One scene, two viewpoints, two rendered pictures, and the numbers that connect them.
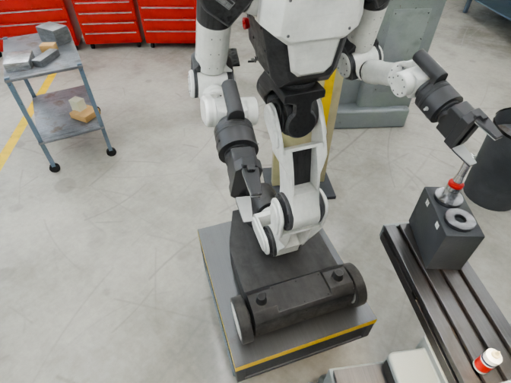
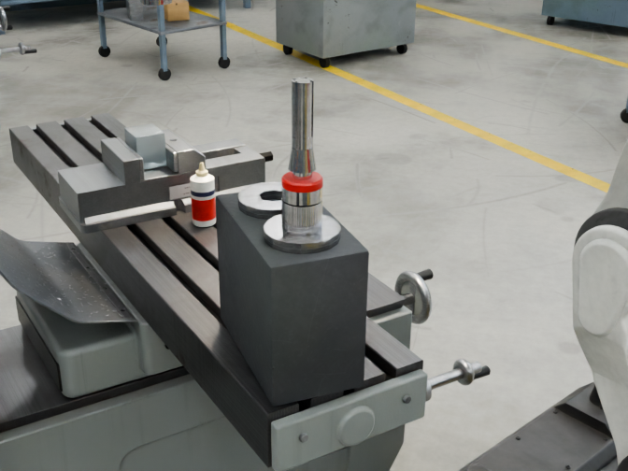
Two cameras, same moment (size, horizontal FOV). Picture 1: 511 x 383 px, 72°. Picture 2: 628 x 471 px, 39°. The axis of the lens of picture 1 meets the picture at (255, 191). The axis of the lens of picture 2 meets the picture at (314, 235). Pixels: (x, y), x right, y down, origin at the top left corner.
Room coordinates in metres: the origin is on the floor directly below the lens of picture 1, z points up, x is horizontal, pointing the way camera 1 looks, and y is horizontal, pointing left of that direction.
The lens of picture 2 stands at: (1.69, -1.02, 1.55)
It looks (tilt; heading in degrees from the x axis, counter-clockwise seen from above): 25 degrees down; 156
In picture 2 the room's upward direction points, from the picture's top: 1 degrees clockwise
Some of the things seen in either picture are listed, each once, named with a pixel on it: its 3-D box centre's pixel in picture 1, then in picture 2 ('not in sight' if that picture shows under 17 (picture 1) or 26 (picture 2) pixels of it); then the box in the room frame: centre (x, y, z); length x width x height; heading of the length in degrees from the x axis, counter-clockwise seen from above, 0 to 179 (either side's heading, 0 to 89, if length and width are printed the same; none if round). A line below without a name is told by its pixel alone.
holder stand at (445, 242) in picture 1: (442, 226); (288, 283); (0.77, -0.65, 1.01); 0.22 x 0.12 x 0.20; 178
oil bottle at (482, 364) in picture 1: (489, 359); (203, 192); (0.35, -0.63, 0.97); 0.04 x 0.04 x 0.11
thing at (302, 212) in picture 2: (452, 190); (302, 206); (0.82, -0.65, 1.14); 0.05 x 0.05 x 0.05
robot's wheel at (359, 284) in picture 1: (350, 284); not in sight; (0.85, -0.44, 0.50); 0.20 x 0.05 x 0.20; 18
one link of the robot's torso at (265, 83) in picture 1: (285, 94); not in sight; (1.04, -0.10, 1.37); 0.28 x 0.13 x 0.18; 18
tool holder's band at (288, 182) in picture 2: (455, 183); (302, 180); (0.82, -0.65, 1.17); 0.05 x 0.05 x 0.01
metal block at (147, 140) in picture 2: not in sight; (145, 146); (0.23, -0.70, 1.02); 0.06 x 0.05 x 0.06; 6
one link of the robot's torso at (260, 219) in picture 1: (278, 229); not in sight; (1.02, -0.11, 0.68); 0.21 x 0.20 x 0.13; 18
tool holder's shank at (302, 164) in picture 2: (464, 169); (302, 129); (0.82, -0.65, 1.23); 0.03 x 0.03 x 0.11
